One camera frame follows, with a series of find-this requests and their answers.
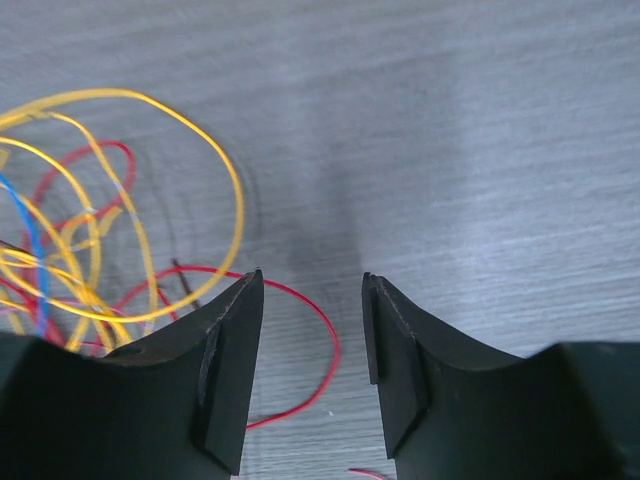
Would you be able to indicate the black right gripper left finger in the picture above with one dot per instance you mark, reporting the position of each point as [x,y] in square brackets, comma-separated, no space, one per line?
[172,405]

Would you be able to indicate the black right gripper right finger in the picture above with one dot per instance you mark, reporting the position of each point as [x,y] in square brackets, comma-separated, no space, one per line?
[453,407]

